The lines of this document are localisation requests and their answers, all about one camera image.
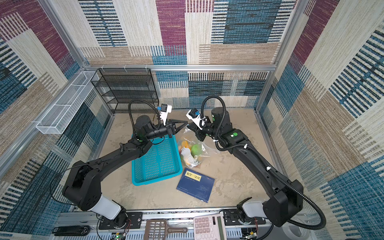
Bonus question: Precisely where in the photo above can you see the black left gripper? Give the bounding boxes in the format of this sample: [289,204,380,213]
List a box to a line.
[144,120,186,143]

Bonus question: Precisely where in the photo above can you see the green apple toy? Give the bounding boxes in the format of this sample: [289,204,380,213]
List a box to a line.
[191,144,203,157]

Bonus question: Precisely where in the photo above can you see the clear zip top bag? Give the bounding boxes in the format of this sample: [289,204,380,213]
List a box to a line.
[177,128,219,168]

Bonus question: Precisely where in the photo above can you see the teal plastic basket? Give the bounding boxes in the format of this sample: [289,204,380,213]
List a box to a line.
[132,136,183,186]

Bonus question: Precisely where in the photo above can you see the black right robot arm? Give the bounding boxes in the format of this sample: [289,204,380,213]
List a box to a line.
[186,108,327,230]

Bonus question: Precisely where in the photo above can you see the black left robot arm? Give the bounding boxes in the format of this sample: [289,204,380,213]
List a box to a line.
[62,115,188,226]

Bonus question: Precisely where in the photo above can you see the blue booklet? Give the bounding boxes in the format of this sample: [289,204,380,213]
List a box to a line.
[176,168,215,203]

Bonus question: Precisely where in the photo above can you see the pink calculator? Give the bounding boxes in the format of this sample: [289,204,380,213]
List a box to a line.
[193,214,227,240]

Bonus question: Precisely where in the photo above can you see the brown slotted spatula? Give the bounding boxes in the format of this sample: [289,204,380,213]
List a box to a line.
[143,220,188,240]

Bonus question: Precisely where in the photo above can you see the black stapler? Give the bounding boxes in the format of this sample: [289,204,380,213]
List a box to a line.
[52,226,91,237]

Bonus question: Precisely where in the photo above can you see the clear tape roll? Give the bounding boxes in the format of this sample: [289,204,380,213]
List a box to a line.
[282,223,311,240]

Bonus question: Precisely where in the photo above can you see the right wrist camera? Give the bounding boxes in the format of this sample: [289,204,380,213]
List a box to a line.
[186,108,206,130]

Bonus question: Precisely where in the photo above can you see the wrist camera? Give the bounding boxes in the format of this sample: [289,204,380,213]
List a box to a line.
[158,104,172,126]
[186,108,206,130]

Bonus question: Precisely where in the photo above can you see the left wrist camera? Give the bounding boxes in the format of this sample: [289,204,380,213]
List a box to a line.
[158,104,172,126]

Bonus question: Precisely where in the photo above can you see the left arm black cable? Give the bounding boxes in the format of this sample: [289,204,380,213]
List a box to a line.
[49,98,166,206]

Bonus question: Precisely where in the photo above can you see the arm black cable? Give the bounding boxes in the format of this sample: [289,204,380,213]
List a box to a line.
[200,95,327,230]
[49,98,166,206]

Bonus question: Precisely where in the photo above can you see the black wire shelf rack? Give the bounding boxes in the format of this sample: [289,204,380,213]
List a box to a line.
[91,68,159,114]

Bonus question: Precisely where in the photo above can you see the white wire mesh tray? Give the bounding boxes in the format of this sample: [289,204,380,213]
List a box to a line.
[36,71,95,135]

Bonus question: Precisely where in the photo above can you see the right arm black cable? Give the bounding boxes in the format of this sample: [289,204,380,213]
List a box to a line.
[200,95,327,230]

